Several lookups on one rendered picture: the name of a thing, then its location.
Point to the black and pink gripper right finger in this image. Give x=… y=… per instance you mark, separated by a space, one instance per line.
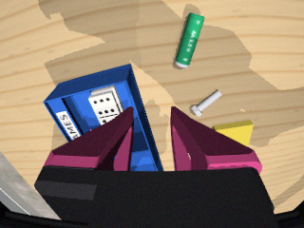
x=207 y=148

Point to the white domino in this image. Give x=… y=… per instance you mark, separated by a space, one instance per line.
x=105 y=106
x=112 y=87

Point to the green aa battery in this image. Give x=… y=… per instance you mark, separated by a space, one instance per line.
x=189 y=39

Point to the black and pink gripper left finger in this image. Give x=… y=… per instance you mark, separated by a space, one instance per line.
x=98 y=147

